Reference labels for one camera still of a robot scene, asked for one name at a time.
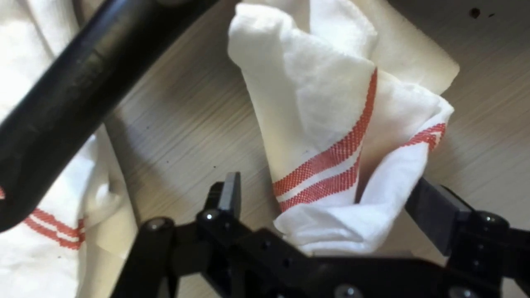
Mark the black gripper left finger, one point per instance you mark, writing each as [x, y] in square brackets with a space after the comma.
[225, 221]

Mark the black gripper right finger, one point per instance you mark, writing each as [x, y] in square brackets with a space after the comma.
[474, 249]

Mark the white towel red stripes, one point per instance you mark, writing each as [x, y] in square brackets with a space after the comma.
[33, 266]
[331, 100]

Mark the black frying pan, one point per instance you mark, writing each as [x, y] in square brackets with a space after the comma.
[83, 94]

